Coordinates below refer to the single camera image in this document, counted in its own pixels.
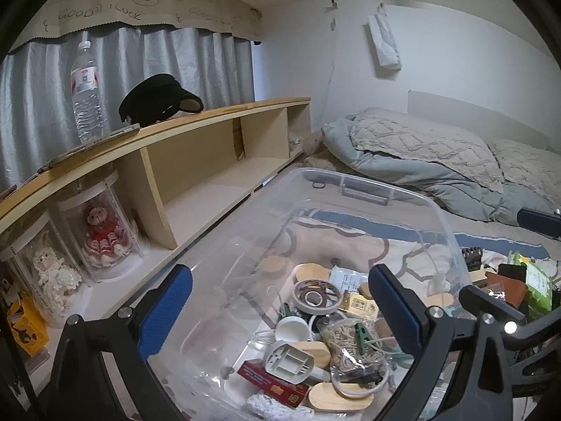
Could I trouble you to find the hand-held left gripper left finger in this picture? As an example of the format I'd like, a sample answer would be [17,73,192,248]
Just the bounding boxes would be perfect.
[46,264,194,421]

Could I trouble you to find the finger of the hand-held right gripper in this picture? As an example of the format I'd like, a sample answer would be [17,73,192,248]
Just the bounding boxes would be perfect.
[458,285,561,371]
[517,208,561,241]

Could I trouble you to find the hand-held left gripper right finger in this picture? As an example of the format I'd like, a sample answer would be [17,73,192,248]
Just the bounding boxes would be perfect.
[367,264,518,421]

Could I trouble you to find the clear bag of rubber bands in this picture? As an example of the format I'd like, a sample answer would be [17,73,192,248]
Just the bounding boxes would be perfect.
[318,318,397,397]

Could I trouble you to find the brown tape roll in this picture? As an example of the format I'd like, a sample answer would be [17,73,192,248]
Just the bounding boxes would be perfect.
[293,280,343,314]

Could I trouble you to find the clear plastic storage bin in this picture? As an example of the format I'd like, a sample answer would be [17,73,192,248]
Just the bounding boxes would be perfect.
[147,167,478,421]

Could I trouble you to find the brown leather wallet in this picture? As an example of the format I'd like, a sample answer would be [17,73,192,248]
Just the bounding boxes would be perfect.
[484,269,529,308]

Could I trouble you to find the yellow foil packet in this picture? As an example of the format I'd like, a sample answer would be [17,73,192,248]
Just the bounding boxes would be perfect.
[346,292,380,321]

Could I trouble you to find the green plastic clip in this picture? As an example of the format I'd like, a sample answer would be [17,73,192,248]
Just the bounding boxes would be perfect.
[355,322,378,347]

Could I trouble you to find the printed blanket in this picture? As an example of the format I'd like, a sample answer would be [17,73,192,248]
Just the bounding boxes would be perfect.
[263,208,561,421]

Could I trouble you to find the dark hair claw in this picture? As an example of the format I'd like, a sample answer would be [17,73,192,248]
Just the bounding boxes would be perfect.
[465,248,484,273]

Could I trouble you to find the green wet wipes pack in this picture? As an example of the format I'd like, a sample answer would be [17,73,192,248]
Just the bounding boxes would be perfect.
[508,252,561,316]

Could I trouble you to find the white paper card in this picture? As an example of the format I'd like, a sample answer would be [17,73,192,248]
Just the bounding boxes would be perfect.
[329,265,371,292]

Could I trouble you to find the beige textured pillow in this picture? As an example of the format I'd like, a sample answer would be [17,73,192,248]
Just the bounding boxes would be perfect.
[487,139,561,205]
[348,107,505,194]

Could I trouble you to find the red dress doll in case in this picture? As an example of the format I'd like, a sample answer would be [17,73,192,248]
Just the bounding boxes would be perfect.
[57,171,143,281]

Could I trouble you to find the small white cup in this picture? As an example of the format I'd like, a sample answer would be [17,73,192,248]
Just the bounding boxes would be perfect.
[275,316,314,343]

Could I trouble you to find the grey duvet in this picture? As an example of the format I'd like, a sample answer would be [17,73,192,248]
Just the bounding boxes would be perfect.
[322,114,561,224]

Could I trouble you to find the grey plastic adapter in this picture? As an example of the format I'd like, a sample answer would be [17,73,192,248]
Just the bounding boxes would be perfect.
[263,340,315,380]

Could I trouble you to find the dark red box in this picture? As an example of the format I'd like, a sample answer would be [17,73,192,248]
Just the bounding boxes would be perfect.
[237,359,310,408]

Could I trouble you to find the round wooden lid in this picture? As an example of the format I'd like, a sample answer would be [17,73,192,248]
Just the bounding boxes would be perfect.
[258,256,292,275]

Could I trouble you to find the white doll in case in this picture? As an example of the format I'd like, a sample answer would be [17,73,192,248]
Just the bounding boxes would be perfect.
[0,213,88,329]

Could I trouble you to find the grey headboard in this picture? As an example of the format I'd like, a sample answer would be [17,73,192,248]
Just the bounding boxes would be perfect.
[407,91,552,147]

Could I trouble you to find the yellow printed bag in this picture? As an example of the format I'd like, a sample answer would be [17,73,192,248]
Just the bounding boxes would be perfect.
[6,294,49,356]

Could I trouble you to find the white knitted piece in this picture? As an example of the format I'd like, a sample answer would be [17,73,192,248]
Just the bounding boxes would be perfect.
[245,392,316,421]

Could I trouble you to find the wooden shelf unit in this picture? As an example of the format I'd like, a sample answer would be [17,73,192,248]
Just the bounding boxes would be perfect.
[0,97,313,404]

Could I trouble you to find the black visor cap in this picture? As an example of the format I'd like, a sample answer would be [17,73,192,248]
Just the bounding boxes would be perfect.
[118,74,204,124]

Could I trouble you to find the clear water bottle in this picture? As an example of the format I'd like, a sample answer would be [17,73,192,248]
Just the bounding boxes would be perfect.
[70,41,108,145]

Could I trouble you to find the white hanging bag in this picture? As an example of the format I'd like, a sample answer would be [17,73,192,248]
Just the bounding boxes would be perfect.
[367,12,403,70]

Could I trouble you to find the grey curtain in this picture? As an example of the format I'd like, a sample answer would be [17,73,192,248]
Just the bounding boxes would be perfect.
[0,26,256,194]

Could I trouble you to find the beige printed valance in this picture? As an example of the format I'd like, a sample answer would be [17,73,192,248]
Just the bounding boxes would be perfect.
[4,0,259,53]

